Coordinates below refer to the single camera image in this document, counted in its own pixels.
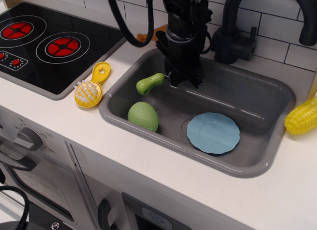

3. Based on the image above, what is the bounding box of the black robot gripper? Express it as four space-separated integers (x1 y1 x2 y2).
156 29 207 89

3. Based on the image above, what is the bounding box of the green handled grey spatula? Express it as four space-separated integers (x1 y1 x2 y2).
136 72 170 95

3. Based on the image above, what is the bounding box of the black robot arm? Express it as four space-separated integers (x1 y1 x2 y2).
156 0 212 88

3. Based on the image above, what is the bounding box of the black sink faucet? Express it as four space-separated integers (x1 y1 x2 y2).
211 0 317 64

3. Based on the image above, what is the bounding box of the light blue scalloped plate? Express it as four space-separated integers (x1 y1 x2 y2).
187 113 240 155

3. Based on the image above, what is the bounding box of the grey toy sink basin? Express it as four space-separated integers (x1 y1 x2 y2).
99 49 295 178

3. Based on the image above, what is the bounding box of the orange toy chicken drumstick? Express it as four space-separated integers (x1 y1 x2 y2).
137 24 167 42

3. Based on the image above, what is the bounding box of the green textured toy lemon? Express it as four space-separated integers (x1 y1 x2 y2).
128 102 159 132

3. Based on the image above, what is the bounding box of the yellow dish brush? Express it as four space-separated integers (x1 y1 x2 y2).
74 61 111 108

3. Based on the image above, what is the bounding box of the black toy stove top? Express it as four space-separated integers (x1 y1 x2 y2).
0 2 125 100

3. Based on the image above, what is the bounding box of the yellow toy corn cob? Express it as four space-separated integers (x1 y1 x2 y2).
284 96 317 135

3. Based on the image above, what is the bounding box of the grey oven knob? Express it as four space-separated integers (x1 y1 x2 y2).
13 127 43 151

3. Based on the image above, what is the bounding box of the black braided cable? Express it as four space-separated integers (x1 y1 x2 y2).
106 0 155 48

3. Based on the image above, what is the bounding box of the grey oven door handle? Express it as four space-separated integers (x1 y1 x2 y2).
0 151 42 172

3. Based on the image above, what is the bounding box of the black cable lower left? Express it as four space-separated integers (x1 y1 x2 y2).
0 185 30 230

